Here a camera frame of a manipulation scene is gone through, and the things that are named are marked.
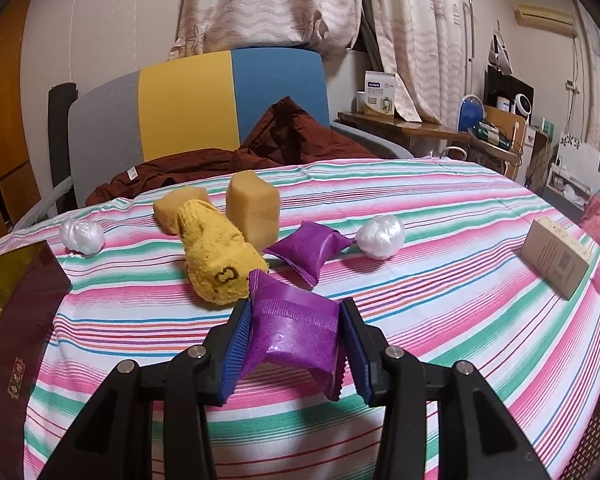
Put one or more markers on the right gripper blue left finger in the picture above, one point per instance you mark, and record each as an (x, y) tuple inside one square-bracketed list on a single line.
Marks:
[(111, 438)]

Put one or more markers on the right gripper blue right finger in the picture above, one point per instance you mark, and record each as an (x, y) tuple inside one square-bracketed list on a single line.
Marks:
[(478, 437)]

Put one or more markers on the gold metal tray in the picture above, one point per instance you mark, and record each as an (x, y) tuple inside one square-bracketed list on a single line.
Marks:
[(32, 287)]

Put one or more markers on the white plastic bag ball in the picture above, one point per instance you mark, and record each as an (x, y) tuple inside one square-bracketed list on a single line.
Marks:
[(82, 236)]

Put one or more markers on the yellow knitted sock roll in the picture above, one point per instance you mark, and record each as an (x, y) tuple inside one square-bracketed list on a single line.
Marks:
[(218, 258)]

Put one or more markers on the purple packet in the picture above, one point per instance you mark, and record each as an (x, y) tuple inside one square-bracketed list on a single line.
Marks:
[(308, 248), (293, 327)]

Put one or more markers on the small tan sponge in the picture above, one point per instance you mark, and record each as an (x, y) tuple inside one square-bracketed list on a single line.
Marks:
[(165, 208)]

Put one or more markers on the tall tan sponge block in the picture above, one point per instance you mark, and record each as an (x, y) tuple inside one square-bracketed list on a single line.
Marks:
[(253, 205)]

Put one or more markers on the striped pink green bedspread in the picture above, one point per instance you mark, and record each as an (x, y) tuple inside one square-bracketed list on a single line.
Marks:
[(457, 290)]

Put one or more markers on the brown cardboard box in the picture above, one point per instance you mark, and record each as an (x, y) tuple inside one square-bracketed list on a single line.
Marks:
[(556, 255)]

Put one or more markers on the wooden side table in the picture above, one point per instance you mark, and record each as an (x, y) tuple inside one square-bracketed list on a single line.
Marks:
[(423, 139)]

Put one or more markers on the blue desk fan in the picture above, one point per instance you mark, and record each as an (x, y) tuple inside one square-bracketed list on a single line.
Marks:
[(470, 113)]

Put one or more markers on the grey yellow blue headboard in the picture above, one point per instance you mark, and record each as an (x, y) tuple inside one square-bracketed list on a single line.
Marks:
[(211, 100)]

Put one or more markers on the dark red garment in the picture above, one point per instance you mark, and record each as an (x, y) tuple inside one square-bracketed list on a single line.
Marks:
[(285, 135)]

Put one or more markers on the white blue product box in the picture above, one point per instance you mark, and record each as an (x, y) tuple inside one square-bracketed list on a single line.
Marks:
[(380, 92)]

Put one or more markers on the pink patterned curtain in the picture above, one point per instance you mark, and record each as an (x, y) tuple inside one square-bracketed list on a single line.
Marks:
[(421, 43)]

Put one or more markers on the pink patterned hanging duvet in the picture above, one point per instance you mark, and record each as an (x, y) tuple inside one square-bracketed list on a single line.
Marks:
[(328, 27)]

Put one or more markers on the white bed rail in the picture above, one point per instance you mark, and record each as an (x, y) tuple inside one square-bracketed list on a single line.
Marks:
[(44, 205)]

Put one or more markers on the wall air conditioner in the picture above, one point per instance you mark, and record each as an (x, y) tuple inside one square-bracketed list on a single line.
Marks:
[(558, 22)]

